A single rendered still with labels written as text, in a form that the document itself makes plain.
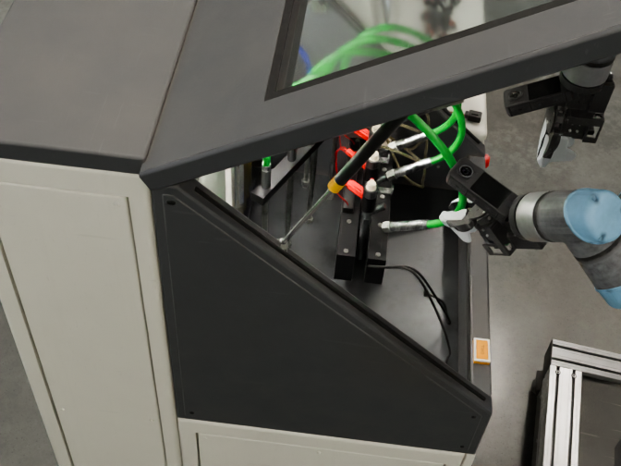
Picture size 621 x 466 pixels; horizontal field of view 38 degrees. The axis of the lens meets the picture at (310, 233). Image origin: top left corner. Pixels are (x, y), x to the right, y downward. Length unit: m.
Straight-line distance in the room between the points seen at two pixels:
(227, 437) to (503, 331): 1.35
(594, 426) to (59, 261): 1.63
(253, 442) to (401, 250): 0.53
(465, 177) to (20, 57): 0.68
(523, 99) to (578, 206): 0.33
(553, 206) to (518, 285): 1.78
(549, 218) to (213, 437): 0.85
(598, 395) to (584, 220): 1.44
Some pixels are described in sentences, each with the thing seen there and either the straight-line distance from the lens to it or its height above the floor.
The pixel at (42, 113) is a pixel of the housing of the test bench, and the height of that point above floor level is 1.50.
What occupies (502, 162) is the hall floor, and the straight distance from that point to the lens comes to 3.46.
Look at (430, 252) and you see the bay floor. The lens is 2.00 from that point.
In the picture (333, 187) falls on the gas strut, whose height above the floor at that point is 1.46.
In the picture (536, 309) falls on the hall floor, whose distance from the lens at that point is 3.04.
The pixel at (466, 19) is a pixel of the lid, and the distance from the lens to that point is 1.14.
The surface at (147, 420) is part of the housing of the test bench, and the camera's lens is 1.82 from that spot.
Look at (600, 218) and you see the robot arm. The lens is 1.27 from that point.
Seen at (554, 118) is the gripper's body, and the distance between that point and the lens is 1.55.
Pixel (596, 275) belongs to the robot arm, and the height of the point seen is 1.37.
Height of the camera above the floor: 2.36
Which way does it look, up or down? 50 degrees down
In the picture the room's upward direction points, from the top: 5 degrees clockwise
